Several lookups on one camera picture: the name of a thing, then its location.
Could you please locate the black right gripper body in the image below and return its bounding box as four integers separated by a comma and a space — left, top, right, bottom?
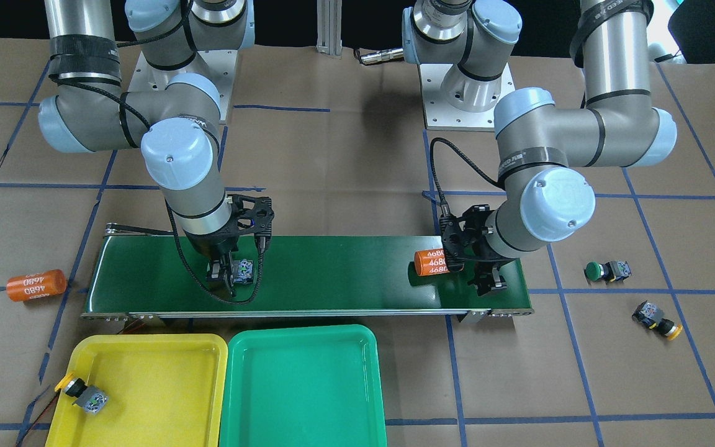
185, 194, 274, 261

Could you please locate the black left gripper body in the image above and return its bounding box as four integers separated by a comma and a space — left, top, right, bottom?
441, 204, 513, 272

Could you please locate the green mushroom push button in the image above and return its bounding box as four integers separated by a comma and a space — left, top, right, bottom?
231, 258, 254, 284
584, 260, 632, 283

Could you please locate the orange cylinder with white numbers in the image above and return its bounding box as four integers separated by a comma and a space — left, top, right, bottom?
6, 269, 68, 302

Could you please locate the yellow mushroom push button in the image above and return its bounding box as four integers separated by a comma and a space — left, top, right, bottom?
632, 300, 683, 340
54, 371, 110, 414

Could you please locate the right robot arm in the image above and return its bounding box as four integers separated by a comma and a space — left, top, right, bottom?
38, 1, 274, 304

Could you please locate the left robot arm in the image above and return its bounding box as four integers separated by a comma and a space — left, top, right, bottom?
438, 1, 677, 296

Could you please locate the green conveyor belt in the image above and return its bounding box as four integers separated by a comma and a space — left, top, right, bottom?
81, 230, 534, 322

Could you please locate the yellow plastic tray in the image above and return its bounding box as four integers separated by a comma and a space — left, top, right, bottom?
47, 333, 228, 446

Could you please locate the green plastic tray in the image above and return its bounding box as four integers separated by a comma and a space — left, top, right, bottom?
219, 325, 388, 446

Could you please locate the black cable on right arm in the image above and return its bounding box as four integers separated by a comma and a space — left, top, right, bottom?
165, 199, 271, 306

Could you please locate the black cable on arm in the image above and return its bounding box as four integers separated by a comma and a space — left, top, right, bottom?
165, 199, 271, 306
429, 137, 507, 218

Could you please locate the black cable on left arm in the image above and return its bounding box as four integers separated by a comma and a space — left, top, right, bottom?
429, 137, 507, 218

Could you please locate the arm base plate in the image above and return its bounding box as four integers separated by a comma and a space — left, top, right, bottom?
127, 49, 241, 124
419, 63, 515, 132

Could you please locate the aluminium frame post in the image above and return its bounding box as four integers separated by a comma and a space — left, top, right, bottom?
315, 0, 343, 58

